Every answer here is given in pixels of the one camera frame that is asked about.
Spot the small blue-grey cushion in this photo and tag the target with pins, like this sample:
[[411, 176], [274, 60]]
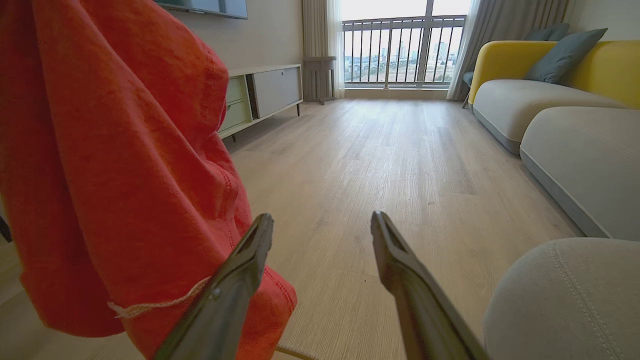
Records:
[[547, 32]]

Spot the round grey ottoman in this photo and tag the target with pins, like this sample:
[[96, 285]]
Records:
[[565, 305]]

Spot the beige curtain beside side table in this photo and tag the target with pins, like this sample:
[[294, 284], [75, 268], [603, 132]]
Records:
[[320, 30]]

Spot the yellow-backed grey sofa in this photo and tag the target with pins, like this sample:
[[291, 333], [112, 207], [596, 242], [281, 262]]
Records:
[[520, 105]]

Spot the grey balcony window railing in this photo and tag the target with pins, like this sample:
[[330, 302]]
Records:
[[425, 50]]

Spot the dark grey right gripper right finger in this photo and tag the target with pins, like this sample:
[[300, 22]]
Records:
[[420, 310]]

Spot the blue chair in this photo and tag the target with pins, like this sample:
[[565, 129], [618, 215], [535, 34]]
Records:
[[468, 79]]

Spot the large blue-grey cushion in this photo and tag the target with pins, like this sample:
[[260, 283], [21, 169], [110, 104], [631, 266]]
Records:
[[562, 57]]

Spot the small grey side table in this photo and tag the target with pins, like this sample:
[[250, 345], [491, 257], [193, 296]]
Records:
[[319, 75]]

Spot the grey sofa seat module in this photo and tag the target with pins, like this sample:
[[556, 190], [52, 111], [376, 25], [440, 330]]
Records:
[[585, 155]]

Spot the low cream TV cabinet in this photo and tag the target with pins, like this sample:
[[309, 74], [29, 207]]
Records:
[[275, 90]]

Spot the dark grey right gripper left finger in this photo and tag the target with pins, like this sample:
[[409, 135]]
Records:
[[225, 305]]

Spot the grey curtain beside sofa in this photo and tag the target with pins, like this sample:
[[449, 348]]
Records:
[[500, 22]]

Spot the wall-mounted flat television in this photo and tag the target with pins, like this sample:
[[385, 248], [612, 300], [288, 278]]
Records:
[[210, 7]]

